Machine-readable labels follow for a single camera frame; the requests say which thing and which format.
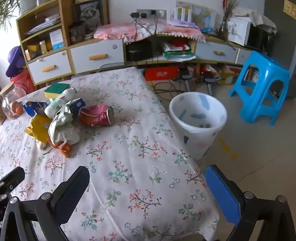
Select flattened blue carton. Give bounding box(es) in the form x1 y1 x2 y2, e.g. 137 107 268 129
23 101 49 117

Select white power strip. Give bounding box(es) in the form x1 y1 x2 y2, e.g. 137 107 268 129
136 9 167 18

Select white microwave oven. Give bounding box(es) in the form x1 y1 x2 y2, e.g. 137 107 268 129
228 16 274 55

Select white plastic bottle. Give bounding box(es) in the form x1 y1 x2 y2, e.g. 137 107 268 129
44 87 77 117

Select wide pale blue sideboard drawer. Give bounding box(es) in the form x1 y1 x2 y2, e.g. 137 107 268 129
195 42 238 64

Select red and green paper stack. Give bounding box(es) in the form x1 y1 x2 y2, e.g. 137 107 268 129
162 38 196 61

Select tangle of floor cables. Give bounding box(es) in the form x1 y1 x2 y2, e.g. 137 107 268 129
151 79 192 100

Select white and blue medicine box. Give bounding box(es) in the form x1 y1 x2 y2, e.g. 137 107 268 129
49 29 65 50

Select glass jar with wooden lid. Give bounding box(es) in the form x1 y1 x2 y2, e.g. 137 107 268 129
0 82 28 120

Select small blue and white box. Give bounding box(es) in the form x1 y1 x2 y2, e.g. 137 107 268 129
68 98 86 114

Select wooden low sideboard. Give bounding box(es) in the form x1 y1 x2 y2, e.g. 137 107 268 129
124 32 255 69

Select white packaging bag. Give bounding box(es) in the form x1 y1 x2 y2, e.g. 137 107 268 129
48 105 80 146

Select white desk rack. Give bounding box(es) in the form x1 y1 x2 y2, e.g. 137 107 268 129
171 7 193 22

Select red cardboard box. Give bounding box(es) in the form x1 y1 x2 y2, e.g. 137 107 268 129
144 67 178 81

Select black charger cable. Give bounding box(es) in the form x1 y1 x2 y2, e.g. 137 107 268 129
131 11 148 42

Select green and yellow sponge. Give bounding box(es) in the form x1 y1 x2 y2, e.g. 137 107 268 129
44 83 71 99

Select floral tablecloth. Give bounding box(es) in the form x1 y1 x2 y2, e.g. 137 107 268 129
0 67 220 241

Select wall map poster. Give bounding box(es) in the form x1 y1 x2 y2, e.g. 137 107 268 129
176 0 218 29

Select white cabinet drawer with sticker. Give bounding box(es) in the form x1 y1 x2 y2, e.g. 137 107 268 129
70 39 125 74

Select white plant pot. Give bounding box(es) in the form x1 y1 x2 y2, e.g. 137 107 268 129
20 0 38 13

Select green potted plant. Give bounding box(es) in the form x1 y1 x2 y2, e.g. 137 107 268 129
0 0 21 30

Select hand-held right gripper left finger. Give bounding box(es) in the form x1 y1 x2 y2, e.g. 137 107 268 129
0 166 90 241

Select beige cover cloth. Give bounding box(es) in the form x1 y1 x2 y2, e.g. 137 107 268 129
232 9 277 34

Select blue plastic stool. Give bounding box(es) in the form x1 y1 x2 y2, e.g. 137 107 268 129
228 50 290 126

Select dark brown box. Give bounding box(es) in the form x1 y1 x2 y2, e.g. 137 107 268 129
69 22 87 44

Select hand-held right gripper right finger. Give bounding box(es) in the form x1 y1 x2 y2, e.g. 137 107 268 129
205 164 296 241

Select stack of papers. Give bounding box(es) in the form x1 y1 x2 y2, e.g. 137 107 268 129
24 16 61 35

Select framed cat picture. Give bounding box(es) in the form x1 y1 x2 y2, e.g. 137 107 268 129
73 0 103 30

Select black chair back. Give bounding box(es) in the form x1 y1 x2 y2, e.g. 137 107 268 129
99 62 130 70

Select narrow pale blue sideboard drawer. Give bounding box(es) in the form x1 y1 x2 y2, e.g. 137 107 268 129
236 49 252 65

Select white drawer cabinet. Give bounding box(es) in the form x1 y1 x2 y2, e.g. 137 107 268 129
16 0 126 86

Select tangerine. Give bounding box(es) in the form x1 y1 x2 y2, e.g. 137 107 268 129
11 102 24 116

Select pink cover cloth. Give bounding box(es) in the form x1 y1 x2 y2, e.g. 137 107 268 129
94 22 206 43

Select white plastic waste bin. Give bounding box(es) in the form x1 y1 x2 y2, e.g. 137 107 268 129
169 92 227 161

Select dried branches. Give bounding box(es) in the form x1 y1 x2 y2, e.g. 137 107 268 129
217 0 241 44

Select crushed red drink can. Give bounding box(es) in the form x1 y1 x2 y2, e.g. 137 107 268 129
78 105 114 127

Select orange peel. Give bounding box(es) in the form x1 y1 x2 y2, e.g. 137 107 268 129
47 139 71 158

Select plain white cabinet drawer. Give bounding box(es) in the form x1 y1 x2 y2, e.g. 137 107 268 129
28 50 73 85

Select red cloth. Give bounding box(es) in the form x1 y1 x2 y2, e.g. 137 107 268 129
10 70 36 94

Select plastic jar of seeds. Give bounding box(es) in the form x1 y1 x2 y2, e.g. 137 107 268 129
0 96 6 126

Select yellow wrapper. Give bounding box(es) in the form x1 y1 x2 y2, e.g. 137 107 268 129
24 114 54 149

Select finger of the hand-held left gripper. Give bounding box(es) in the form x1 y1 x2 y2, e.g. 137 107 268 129
0 166 25 197

